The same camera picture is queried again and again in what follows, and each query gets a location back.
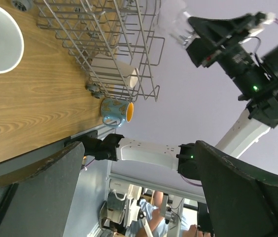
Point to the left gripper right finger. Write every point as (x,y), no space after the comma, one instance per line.
(242,199)

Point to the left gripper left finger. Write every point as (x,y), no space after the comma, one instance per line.
(35,200)

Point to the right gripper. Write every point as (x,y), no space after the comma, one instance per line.
(219,39)

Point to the clear plastic cup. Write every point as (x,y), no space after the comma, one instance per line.
(172,21)

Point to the beige plastic cup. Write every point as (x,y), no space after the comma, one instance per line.
(111,71)

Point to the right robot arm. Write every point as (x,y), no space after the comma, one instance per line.
(258,82)

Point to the background white equipment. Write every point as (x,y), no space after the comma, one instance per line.
(122,207)

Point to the person in blue shirt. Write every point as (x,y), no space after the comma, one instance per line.
(157,222)

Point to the blue mug orange inside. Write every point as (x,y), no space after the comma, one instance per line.
(116,112)

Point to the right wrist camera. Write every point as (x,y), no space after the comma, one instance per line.
(266,19)

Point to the grey wire dish rack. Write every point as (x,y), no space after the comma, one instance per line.
(121,29)

